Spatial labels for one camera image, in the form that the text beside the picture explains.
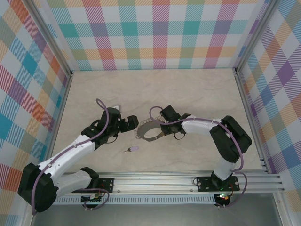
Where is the thin black left gripper wire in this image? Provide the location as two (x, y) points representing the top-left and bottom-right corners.
(105, 134), (119, 144)

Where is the aluminium side rail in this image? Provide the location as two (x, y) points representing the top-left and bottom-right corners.
(234, 68), (270, 174)
(46, 72), (74, 165)

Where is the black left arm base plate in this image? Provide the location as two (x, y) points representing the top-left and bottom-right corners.
(96, 178), (115, 194)

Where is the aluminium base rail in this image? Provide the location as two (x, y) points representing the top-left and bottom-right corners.
(61, 169), (285, 195)

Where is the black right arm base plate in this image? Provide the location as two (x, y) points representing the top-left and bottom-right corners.
(196, 176), (240, 193)

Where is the white slotted cable duct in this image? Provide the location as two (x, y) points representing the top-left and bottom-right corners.
(50, 194), (216, 205)

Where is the aluminium corner post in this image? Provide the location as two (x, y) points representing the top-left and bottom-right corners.
(234, 0), (280, 75)
(27, 0), (73, 77)

